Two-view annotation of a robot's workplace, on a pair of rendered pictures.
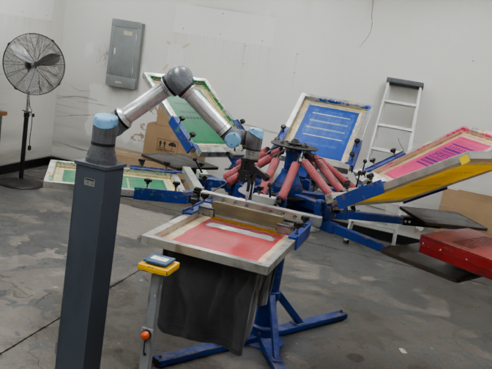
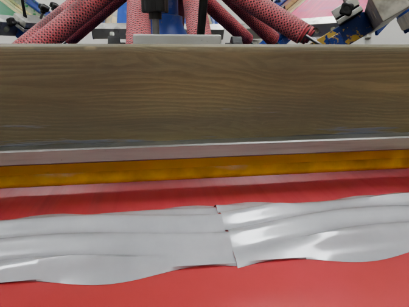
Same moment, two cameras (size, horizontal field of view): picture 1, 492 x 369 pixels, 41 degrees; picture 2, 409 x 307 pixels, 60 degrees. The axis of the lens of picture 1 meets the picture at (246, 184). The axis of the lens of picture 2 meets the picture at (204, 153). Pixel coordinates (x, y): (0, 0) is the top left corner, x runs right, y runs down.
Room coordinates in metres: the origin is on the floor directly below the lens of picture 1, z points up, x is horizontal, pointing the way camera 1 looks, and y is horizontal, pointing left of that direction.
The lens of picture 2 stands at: (3.05, 0.08, 1.06)
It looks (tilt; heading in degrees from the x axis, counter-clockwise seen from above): 16 degrees down; 336
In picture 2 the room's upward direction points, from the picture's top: straight up
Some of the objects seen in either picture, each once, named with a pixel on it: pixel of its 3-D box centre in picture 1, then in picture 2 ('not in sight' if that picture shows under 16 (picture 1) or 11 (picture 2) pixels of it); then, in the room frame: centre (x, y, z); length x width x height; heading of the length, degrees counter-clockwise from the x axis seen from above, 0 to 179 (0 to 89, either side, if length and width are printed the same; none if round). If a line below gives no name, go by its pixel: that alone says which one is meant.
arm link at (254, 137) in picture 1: (254, 139); not in sight; (3.29, -0.01, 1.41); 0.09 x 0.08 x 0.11; 88
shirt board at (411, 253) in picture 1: (368, 239); not in sight; (3.62, -0.73, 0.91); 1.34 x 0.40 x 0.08; 44
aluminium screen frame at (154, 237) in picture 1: (232, 234); not in sight; (3.08, 0.03, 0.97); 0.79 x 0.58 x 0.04; 164
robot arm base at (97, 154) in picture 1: (102, 151); not in sight; (3.18, 0.72, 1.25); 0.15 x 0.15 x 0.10
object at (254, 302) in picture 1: (262, 293); not in sight; (2.97, -0.16, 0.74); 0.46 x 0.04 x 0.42; 164
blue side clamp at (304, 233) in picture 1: (299, 235); not in sight; (3.24, -0.30, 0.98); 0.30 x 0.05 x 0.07; 164
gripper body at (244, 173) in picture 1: (248, 170); not in sight; (3.29, 0.00, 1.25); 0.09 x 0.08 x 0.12; 75
